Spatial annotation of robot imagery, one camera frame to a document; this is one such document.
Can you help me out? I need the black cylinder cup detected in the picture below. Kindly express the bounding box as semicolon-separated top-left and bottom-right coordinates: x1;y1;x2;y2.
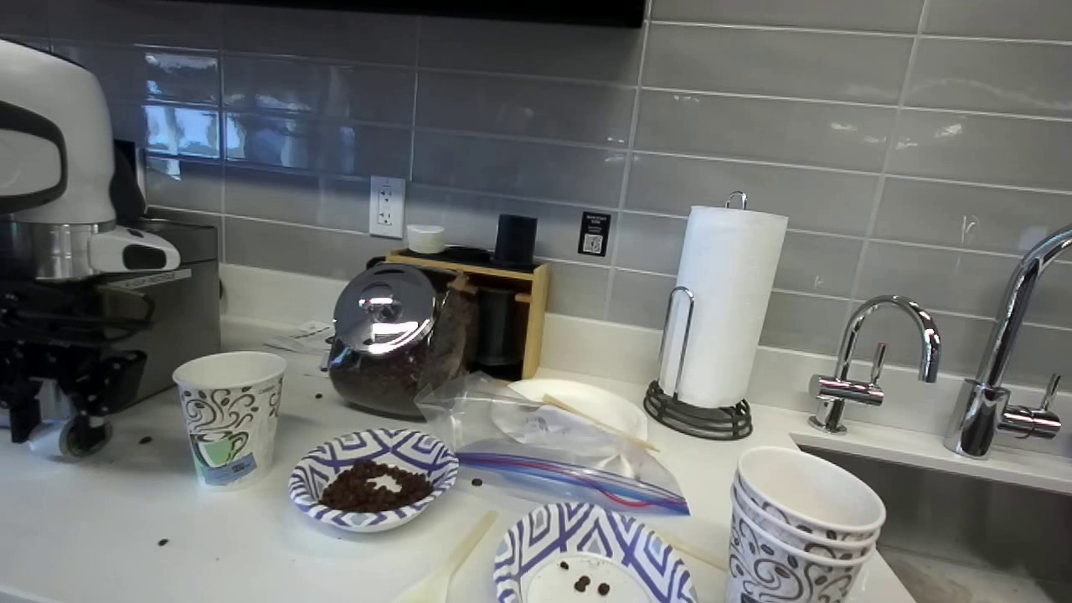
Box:
493;214;539;270

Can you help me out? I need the wooden organizer box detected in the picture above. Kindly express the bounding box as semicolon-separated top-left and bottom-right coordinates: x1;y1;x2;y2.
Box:
384;249;552;380

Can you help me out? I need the metal paper towel holder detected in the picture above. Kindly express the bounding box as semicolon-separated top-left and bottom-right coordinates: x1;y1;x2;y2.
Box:
642;190;754;442

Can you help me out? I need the large chrome tap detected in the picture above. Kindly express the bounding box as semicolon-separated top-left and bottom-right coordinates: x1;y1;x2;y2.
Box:
944;224;1072;461

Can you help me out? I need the silver jar lid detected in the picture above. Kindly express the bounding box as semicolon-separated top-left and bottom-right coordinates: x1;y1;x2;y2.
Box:
332;262;439;355

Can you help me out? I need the dark wall cabinet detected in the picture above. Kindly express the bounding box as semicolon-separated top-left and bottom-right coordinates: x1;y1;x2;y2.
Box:
155;0;651;29

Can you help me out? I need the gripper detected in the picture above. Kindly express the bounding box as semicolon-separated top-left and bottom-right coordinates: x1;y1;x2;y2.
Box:
0;280;157;461

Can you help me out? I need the printed paper cup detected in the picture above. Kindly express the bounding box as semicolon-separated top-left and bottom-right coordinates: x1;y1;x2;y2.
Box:
173;351;288;492

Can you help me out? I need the black container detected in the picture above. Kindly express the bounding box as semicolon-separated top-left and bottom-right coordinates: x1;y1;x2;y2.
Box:
476;286;526;370

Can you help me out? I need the black code sticker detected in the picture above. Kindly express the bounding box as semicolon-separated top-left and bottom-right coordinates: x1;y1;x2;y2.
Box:
577;211;612;258

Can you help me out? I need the glass jar of coffee beans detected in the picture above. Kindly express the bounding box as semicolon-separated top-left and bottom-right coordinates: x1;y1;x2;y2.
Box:
326;262;480;420

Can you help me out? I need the small chrome tap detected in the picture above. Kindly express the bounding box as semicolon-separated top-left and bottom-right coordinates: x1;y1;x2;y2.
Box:
808;294;943;436

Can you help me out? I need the white wall socket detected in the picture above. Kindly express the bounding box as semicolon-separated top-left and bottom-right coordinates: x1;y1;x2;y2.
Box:
368;175;408;240

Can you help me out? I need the sink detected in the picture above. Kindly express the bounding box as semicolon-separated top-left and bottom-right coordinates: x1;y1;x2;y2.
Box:
791;431;1072;603

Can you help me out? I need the blue patterned paper bowl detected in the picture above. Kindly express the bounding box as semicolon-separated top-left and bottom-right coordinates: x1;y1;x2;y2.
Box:
493;502;698;603
288;428;461;534

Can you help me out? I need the stack of paper cups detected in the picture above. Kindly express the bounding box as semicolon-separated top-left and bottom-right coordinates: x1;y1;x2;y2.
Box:
726;445;888;603

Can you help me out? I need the white plate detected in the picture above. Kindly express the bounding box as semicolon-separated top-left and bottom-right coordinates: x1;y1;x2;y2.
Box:
506;378;650;446

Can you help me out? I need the white paper towel roll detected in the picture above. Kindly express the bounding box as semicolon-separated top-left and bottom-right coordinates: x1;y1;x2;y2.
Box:
658;204;790;410

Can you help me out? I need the clear plastic zip bag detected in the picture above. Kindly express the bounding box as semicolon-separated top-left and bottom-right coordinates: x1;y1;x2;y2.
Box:
415;372;692;517

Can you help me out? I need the stainless steel appliance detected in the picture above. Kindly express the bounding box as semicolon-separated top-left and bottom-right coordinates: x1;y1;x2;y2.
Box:
99;218;224;405

